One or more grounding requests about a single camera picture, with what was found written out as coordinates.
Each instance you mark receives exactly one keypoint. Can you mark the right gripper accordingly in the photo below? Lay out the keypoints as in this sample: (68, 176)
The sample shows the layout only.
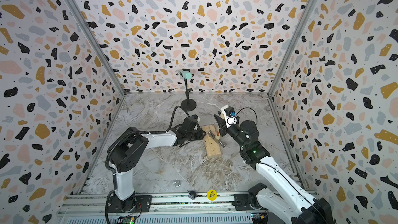
(225, 130)

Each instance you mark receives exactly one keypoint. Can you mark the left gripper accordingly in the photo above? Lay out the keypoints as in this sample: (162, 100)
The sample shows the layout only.
(202, 134)

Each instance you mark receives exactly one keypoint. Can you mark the wooden handle claw hammer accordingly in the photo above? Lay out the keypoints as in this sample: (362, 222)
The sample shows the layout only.
(216, 134)

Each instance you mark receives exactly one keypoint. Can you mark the wooden block with nails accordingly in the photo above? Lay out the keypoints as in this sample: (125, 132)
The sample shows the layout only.
(212, 147)

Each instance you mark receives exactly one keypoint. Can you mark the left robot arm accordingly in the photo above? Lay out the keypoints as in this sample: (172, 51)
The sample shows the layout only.
(124, 154)

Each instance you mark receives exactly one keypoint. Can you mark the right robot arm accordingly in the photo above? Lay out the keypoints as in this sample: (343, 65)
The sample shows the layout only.
(291, 203)

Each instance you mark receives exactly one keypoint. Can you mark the microphone on black stand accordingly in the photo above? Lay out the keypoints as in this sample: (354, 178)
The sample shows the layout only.
(188, 104)

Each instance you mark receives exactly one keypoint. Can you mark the small clear disc on table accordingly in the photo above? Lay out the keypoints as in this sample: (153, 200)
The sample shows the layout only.
(177, 183)

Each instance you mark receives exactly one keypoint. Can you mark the yellow round sticker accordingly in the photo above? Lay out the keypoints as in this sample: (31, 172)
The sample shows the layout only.
(212, 195)

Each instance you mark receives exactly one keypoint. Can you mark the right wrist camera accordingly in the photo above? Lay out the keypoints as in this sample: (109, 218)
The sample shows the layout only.
(230, 115)

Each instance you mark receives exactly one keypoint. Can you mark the black knob on rail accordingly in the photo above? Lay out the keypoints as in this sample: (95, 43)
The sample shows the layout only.
(192, 194)

